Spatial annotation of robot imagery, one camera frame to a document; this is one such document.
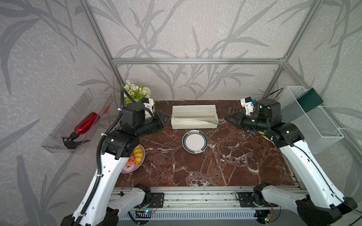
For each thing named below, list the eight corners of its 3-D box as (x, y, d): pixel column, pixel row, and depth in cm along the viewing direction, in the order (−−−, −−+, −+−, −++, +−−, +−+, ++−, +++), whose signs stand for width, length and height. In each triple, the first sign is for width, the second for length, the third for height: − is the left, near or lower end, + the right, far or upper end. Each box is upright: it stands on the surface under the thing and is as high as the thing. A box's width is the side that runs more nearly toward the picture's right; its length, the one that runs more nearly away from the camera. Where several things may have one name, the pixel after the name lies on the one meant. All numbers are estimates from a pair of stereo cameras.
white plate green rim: (181, 153, 93) (181, 151, 92) (182, 131, 104) (182, 129, 103) (208, 153, 93) (208, 151, 92) (206, 131, 104) (206, 129, 103)
